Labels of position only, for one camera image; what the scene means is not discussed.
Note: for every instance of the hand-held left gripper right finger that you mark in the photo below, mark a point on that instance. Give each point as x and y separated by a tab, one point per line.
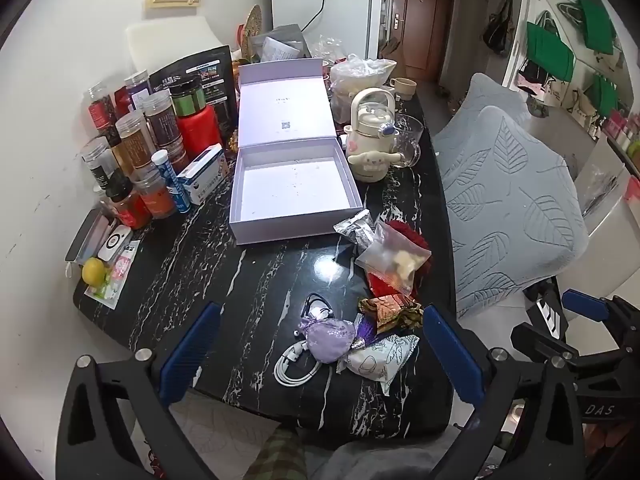
450	355

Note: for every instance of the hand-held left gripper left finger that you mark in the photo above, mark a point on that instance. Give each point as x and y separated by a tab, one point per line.
192	355

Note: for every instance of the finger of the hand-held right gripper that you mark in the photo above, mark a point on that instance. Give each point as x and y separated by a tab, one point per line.
585	305
537	337

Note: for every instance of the red gold snack packet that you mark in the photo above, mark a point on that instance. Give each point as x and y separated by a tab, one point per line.
395	310

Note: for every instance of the white floral sachet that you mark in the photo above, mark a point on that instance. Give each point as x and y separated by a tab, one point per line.
377	360

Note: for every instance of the purple tassel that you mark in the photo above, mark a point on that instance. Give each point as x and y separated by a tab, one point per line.
362	332

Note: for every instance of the red foil packet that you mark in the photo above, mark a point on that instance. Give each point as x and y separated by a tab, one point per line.
380	285

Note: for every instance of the clear zip bag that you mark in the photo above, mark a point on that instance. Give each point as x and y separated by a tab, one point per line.
395	255

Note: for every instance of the purple sachet pouch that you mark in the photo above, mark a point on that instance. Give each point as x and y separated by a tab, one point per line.
327	340

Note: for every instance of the dark red knitted scrunchie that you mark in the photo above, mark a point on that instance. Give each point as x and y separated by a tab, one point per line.
402	226

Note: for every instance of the silver foil packet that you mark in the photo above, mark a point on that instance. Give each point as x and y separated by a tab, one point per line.
357	230

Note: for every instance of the lavender gift box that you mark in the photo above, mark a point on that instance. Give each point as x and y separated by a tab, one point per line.
290	180

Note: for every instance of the white cabinet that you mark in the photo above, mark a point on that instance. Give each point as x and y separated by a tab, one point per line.
615	240

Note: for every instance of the pink printed packet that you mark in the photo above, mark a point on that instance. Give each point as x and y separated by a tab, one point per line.
117	272

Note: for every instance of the grey leaf-patterned covered chair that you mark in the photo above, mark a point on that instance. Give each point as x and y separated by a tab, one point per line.
510	210
492	95

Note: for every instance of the grey garment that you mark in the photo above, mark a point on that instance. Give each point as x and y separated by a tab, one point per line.
380	460

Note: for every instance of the yellow lemon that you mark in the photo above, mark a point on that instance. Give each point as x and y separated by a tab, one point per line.
95	271

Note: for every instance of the plaid trousers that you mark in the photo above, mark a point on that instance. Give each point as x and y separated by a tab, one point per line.
277	455

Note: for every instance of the white round device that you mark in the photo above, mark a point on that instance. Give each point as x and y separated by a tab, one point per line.
114	244

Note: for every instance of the clear jar orange label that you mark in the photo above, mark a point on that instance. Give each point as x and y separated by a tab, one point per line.
155	195

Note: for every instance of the black cap red bottle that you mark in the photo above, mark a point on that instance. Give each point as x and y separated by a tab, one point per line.
125	202

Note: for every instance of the blue tablet tube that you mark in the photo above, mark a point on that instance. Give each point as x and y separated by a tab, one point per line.
170	180

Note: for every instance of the white blue medicine box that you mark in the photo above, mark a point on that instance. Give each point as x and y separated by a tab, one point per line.
202	175

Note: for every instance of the cream cartoon kettle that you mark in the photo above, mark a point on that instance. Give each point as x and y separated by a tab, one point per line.
370	160

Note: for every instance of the clear jar black label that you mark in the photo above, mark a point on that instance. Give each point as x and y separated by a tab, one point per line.
97	160

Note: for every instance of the clear jar amber contents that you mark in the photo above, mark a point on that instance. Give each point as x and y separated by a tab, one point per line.
131	142

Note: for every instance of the clear glass cup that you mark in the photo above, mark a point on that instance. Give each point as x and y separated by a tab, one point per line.
410	135

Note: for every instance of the clear jar brown label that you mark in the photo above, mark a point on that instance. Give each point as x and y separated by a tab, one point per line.
162	117

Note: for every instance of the dark jar green label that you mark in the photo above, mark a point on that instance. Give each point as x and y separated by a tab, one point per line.
187	100

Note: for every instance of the green tote bag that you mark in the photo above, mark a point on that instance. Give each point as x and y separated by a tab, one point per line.
547	52

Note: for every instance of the clear jar red contents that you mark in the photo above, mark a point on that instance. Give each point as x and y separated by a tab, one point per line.
100	107

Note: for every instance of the beige mug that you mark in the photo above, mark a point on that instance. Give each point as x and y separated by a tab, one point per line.
405	89

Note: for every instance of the clear jar purple contents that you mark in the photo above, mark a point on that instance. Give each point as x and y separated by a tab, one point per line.
137	86

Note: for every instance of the black stand-up pouch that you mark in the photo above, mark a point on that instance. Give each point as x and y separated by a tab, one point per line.
205	67

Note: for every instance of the black handbag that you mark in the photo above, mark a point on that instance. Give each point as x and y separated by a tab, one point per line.
500	27

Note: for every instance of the plastic bag with bowl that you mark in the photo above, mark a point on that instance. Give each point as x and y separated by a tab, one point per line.
357	75

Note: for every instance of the white foam board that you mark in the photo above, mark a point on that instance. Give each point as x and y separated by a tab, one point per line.
170	42

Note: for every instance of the white folded paper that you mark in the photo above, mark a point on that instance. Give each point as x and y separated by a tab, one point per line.
280	50

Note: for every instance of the brown wooden door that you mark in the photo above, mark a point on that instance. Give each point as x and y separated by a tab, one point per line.
425	20

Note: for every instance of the crumpled clear plastic bag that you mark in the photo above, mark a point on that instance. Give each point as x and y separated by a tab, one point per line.
330	45

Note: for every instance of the woven round trivet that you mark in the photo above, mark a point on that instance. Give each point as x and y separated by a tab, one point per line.
253	25

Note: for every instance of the grey plastic mailer bag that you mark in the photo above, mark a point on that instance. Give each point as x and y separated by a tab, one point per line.
290	32

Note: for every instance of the white fridge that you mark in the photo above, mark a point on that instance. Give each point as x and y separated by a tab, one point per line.
345	20

